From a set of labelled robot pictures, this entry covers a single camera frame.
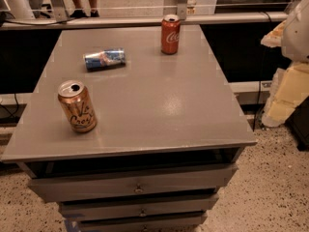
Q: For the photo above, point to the orange LaCroix can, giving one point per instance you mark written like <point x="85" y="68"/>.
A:
<point x="75" y="100"/>

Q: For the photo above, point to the grey drawer cabinet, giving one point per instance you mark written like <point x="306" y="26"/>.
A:
<point x="155" y="111"/>

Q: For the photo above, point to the middle grey drawer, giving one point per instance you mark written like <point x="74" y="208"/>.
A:
<point x="140" y="207"/>

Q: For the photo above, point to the bottom grey drawer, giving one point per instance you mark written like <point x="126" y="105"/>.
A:
<point x="142" y="224"/>

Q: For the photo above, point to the red Coca-Cola can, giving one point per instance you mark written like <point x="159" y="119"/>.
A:
<point x="170" y="33"/>

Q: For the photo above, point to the grey drawer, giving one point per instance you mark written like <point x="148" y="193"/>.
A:
<point x="140" y="207"/>
<point x="133" y="182"/>
<point x="142" y="224"/>

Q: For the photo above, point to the blue Red Bull can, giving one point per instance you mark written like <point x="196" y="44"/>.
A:
<point x="105" y="58"/>

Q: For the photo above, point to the grey metal rail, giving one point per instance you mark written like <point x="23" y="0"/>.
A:
<point x="120" y="22"/>

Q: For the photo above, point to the top grey drawer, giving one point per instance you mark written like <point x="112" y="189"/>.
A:
<point x="133" y="182"/>

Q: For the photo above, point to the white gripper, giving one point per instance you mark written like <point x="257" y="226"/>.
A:
<point x="296" y="38"/>

